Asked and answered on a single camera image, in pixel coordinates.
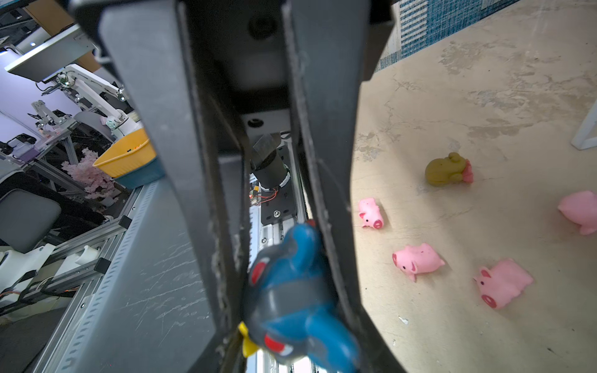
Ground yellow blue figure toy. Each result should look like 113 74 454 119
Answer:
238 221 361 372

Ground teal plastic bowl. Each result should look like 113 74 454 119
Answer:
114 157 166 190

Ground pink pig toy far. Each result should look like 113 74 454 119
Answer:
558 191 596 236

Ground pink artificial flowers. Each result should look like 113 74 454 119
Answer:
61 148 121 208

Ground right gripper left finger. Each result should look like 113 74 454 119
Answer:
98 1 250 372

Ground white two-tier shelf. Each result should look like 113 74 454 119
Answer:
571 101 597 151

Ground pink pig toy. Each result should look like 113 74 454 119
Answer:
474 258 534 309
392 243 446 282
359 197 384 229
558 191 596 236

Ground pink pig toy lower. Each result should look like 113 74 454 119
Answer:
392 243 446 282

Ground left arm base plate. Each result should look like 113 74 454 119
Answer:
255 141 299 225

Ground olive green toy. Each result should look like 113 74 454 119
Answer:
424 152 474 187

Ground pink pig toy middle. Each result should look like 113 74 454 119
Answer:
474 258 534 309

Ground pink pig toy left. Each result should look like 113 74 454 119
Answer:
359 197 384 229

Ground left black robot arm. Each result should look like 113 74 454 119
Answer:
250 133 290 190

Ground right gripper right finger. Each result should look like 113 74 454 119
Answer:
281 1 402 372

